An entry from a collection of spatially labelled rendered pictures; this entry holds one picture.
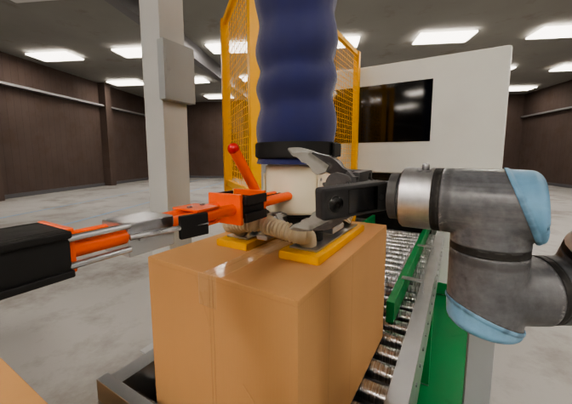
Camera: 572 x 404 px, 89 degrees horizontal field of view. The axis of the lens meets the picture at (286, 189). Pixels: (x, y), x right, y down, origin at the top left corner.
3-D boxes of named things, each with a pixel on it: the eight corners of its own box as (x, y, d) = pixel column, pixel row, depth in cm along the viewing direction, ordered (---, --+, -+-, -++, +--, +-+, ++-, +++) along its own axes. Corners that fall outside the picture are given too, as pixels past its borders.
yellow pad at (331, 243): (334, 226, 95) (334, 211, 94) (364, 230, 90) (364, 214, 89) (277, 258, 66) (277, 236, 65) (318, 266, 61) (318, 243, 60)
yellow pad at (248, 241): (283, 220, 104) (283, 206, 104) (309, 223, 99) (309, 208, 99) (215, 245, 75) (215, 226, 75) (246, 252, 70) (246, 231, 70)
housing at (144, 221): (148, 237, 46) (146, 210, 46) (176, 244, 43) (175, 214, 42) (102, 250, 40) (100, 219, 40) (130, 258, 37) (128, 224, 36)
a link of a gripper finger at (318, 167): (301, 149, 57) (335, 178, 54) (283, 150, 53) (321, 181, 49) (309, 135, 56) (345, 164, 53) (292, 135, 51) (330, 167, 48)
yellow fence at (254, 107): (223, 308, 226) (215, 22, 202) (236, 305, 230) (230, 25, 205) (251, 392, 145) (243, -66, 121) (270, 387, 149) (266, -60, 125)
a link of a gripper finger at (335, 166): (307, 166, 52) (343, 196, 49) (302, 167, 51) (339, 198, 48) (321, 144, 50) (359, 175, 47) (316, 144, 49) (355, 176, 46)
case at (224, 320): (285, 305, 122) (284, 213, 118) (382, 337, 101) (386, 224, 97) (157, 412, 72) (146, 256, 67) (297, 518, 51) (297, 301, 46)
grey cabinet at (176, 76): (190, 105, 168) (187, 50, 165) (196, 104, 165) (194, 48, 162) (159, 99, 151) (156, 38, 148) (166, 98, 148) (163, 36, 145)
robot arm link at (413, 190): (427, 236, 39) (431, 165, 38) (390, 231, 42) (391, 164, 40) (437, 222, 46) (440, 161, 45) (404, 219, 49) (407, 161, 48)
